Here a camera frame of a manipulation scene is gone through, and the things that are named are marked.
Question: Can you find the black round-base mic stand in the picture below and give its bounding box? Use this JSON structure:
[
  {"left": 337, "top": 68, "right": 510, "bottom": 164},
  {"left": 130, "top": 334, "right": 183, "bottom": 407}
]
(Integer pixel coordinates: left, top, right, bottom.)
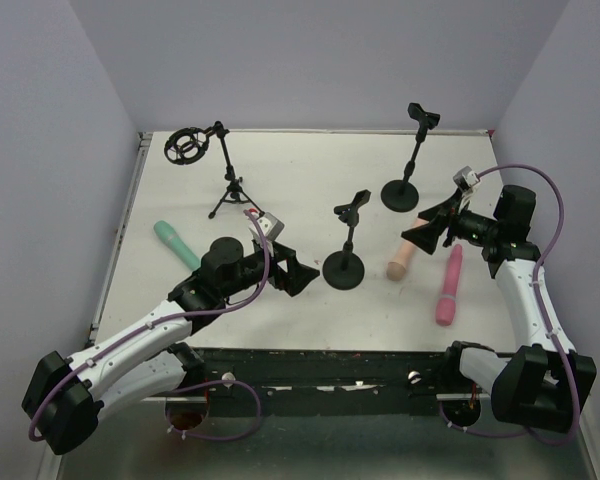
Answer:
[{"left": 322, "top": 189, "right": 371, "bottom": 291}]

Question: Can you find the beige toy microphone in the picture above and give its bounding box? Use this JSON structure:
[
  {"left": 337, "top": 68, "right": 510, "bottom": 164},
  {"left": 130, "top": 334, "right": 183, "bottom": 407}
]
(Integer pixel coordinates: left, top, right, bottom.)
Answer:
[{"left": 385, "top": 239, "right": 418, "bottom": 282}]

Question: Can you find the black front mounting rail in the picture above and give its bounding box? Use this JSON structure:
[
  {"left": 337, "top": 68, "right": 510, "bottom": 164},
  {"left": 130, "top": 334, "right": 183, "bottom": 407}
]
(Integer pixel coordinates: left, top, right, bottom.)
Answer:
[{"left": 169, "top": 344, "right": 485, "bottom": 426}]

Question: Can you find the pink toy microphone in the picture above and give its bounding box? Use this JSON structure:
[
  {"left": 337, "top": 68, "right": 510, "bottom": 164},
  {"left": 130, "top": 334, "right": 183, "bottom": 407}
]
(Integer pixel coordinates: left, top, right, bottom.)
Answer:
[{"left": 435, "top": 244, "right": 464, "bottom": 327}]

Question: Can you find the black rear round-base stand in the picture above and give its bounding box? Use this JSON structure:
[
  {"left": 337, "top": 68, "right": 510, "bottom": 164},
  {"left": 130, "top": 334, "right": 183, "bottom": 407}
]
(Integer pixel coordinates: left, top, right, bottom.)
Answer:
[{"left": 381, "top": 102, "right": 441, "bottom": 213}]

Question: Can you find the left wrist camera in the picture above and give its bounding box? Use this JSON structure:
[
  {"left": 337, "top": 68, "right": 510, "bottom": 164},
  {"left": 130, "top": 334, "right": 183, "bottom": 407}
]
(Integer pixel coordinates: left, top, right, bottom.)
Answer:
[{"left": 248, "top": 209, "right": 285, "bottom": 246}]

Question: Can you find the mint green toy microphone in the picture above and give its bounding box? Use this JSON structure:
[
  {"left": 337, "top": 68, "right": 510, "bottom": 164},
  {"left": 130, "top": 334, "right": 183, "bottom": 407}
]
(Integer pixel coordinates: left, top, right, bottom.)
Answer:
[{"left": 153, "top": 220, "right": 200, "bottom": 271}]

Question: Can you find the aluminium side frame rail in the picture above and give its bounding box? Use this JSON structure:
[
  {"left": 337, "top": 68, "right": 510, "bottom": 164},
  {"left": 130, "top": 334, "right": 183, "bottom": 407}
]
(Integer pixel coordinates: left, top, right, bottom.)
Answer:
[{"left": 85, "top": 132, "right": 153, "bottom": 347}]

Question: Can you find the purple cable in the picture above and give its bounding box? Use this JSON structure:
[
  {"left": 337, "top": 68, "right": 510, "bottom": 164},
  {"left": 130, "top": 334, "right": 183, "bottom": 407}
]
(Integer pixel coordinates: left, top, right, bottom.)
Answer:
[
  {"left": 28, "top": 212, "right": 276, "bottom": 444},
  {"left": 438, "top": 163, "right": 581, "bottom": 447}
]

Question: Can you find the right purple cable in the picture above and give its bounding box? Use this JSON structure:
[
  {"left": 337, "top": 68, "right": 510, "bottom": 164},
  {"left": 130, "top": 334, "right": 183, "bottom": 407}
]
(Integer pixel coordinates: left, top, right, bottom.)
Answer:
[{"left": 438, "top": 163, "right": 581, "bottom": 447}]

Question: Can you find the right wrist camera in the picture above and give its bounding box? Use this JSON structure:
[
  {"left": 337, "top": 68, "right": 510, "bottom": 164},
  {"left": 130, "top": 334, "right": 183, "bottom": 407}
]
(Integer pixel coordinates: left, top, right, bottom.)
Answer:
[{"left": 453, "top": 166, "right": 480, "bottom": 209}]

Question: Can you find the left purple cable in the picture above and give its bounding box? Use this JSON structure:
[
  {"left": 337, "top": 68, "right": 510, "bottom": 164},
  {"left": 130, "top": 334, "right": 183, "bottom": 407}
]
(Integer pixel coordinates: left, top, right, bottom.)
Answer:
[{"left": 28, "top": 212, "right": 276, "bottom": 444}]

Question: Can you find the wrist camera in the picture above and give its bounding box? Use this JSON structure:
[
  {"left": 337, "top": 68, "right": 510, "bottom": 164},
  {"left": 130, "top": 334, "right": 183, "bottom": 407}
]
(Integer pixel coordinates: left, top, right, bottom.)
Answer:
[
  {"left": 453, "top": 166, "right": 480, "bottom": 209},
  {"left": 248, "top": 209, "right": 285, "bottom": 246}
]

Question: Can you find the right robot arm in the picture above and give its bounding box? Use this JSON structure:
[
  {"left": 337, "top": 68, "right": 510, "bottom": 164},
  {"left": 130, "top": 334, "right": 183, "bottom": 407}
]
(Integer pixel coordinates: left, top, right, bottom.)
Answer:
[{"left": 401, "top": 185, "right": 597, "bottom": 433}]

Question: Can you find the black tripod shock-mount stand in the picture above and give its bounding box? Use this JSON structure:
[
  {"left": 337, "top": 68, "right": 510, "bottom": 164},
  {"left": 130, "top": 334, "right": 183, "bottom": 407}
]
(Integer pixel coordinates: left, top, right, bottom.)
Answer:
[{"left": 163, "top": 121, "right": 264, "bottom": 219}]

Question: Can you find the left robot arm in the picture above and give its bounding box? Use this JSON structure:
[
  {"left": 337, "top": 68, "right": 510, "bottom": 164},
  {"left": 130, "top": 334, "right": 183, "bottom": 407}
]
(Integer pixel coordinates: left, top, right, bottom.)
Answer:
[{"left": 22, "top": 237, "right": 319, "bottom": 455}]

